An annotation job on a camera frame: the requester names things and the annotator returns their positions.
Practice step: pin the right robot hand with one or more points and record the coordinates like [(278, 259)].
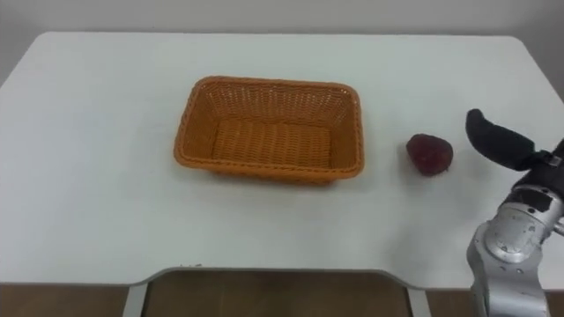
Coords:
[(502, 143)]

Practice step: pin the red strawberry soft toy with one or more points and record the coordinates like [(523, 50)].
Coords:
[(429, 154)]

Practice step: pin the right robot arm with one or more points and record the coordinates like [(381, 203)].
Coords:
[(513, 251)]

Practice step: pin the orange woven basket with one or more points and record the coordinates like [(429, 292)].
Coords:
[(269, 132)]

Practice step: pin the white desk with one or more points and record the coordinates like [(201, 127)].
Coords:
[(97, 176)]

